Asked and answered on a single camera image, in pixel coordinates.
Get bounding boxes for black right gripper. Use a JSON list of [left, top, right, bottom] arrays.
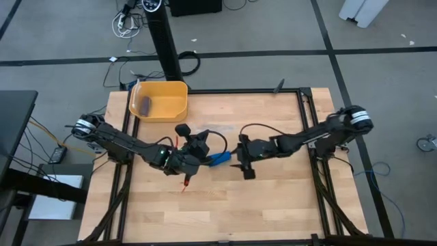
[[229, 133, 274, 181]]

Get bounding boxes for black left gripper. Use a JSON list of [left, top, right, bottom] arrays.
[[170, 123, 216, 178]]

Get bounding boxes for blue elastic bandage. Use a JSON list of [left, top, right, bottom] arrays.
[[208, 151, 233, 168]]

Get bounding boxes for brown bandage roll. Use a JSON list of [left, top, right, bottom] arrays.
[[139, 96, 152, 118]]

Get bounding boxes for yellow plastic bin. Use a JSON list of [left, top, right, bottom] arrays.
[[128, 81, 189, 123]]

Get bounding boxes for black tower fan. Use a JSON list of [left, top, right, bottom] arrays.
[[141, 0, 186, 83]]

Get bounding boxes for black equipment box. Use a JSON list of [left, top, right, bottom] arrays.
[[169, 0, 223, 18]]

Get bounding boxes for white shelf panel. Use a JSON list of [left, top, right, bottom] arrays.
[[27, 174, 85, 221]]

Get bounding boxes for grey caster wheel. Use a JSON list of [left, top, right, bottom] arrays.
[[416, 134, 437, 153]]

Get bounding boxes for white plastic housing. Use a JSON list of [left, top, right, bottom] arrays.
[[338, 0, 391, 29]]

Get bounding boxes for black desk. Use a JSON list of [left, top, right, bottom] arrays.
[[0, 90, 39, 184]]

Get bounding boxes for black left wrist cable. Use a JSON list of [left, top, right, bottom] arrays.
[[206, 130, 229, 163]]

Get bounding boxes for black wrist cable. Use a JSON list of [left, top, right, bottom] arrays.
[[238, 122, 286, 138], [206, 130, 229, 163]]

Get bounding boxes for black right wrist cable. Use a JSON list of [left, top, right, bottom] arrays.
[[238, 122, 286, 138]]

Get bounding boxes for black aluminium table frame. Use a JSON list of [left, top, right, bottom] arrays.
[[78, 87, 369, 246]]

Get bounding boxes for black coiled cable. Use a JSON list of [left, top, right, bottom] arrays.
[[178, 51, 202, 77]]

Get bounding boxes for blue cable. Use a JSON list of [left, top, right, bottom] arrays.
[[352, 161, 408, 239]]

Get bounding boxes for yellow cable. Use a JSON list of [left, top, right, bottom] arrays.
[[29, 119, 98, 157]]

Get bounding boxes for white power strip cables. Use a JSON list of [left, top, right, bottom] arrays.
[[111, 11, 141, 40]]

